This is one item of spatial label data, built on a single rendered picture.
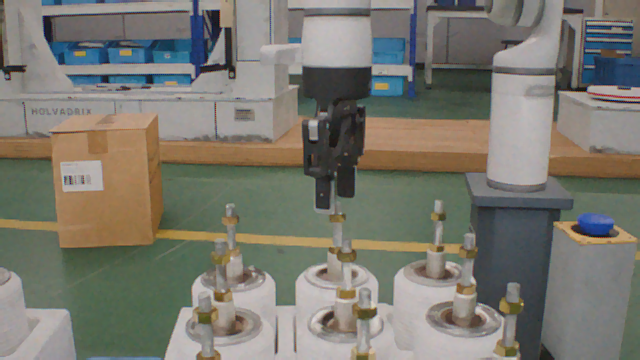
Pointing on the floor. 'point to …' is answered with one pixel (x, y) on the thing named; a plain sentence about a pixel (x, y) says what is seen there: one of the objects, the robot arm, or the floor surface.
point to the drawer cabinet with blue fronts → (590, 40)
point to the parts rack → (208, 34)
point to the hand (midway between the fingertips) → (336, 193)
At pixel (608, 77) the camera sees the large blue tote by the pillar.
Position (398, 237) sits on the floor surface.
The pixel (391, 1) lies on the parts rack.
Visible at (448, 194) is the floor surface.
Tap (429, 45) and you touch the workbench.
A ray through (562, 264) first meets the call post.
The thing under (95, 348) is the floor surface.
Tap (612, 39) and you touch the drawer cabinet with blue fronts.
